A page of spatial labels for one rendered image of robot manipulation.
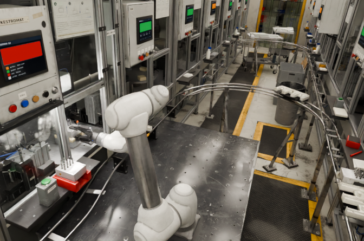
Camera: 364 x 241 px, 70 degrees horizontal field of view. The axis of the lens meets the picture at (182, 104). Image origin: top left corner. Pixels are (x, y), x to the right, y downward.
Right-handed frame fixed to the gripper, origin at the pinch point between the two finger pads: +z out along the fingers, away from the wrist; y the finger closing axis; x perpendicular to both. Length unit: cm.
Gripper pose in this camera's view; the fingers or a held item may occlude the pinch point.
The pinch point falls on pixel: (74, 131)
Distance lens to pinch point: 193.2
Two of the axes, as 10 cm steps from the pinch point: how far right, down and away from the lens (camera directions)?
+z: -9.3, -2.1, 2.9
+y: 0.7, -9.0, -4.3
